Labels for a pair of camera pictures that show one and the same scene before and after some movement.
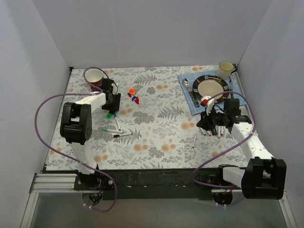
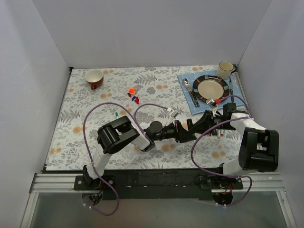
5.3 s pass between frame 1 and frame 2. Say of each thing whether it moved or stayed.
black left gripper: moved
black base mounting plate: stayed
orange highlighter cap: stayed
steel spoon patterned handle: stayed
